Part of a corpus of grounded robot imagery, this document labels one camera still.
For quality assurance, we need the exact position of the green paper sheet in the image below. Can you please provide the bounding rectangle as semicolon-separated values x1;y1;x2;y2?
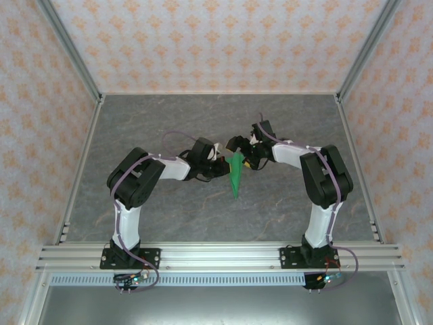
225;152;245;200

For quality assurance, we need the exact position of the grey metal shelf sheet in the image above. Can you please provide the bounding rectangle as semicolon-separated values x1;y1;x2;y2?
37;286;403;325

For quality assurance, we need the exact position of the aluminium mounting rail beam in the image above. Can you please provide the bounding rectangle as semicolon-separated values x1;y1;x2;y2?
35;242;406;273

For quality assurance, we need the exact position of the aluminium table side rail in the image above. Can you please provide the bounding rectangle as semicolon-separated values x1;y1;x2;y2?
334;94;385;244
52;96;106;246

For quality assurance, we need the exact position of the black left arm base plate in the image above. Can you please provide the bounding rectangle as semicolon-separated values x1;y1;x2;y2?
99;248;162;271

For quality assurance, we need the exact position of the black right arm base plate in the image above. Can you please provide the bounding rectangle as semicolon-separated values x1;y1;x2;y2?
279;246;341;270

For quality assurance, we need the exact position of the grey slotted cable duct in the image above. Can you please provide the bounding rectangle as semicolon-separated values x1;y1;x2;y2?
49;273;390;287

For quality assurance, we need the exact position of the aluminium frame post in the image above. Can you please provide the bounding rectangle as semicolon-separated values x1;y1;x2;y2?
35;0;104;102
334;0;403;102

